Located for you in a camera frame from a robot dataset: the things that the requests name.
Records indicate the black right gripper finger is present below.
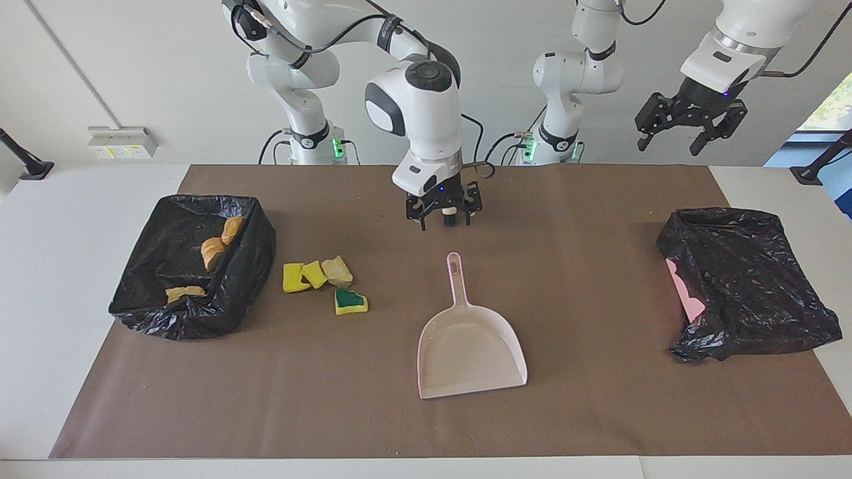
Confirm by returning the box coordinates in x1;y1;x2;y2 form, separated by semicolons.
461;182;484;228
405;195;431;232

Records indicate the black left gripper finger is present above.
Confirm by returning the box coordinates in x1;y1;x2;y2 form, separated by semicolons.
634;93;684;152
689;100;748;157

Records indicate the beige sponge chunk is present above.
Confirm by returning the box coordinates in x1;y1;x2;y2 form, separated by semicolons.
321;255;354;287

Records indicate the green and yellow sponge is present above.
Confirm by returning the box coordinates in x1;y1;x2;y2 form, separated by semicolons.
334;287;369;316

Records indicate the large yellow sponge piece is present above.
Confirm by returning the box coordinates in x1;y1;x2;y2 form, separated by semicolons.
282;263;312;293

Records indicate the pale pink plastic dustpan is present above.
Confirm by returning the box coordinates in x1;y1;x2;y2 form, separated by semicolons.
417;252;529;400

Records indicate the crumpled black trash bag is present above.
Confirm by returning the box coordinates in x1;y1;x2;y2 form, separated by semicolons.
656;207;843;363

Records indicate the pink plastic bin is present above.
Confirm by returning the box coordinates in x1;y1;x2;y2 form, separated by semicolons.
666;258;706;323

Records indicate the black bag lined box bin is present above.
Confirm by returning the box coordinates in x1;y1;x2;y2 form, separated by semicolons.
108;194;277;343

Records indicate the window with greenery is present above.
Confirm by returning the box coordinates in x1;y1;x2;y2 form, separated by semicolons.
795;70;852;134

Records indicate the brown paper table mat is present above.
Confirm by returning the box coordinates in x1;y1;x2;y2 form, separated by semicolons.
49;164;852;460

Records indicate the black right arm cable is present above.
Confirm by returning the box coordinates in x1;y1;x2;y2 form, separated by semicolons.
230;0;497;182

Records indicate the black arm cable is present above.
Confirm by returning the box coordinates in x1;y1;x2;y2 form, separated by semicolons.
230;0;497;182
762;0;852;77

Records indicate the black left base cable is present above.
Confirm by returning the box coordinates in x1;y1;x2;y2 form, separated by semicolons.
486;131;533;166

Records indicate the black base cable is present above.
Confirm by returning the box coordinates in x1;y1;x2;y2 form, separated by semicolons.
258;128;294;166
486;131;533;166

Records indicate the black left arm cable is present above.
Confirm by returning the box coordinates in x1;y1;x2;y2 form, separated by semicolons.
762;0;852;77

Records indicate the black right base cable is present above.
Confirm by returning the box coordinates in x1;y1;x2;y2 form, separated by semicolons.
258;128;294;166

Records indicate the white wall socket box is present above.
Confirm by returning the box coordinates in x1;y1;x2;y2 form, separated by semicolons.
88;126;158;160

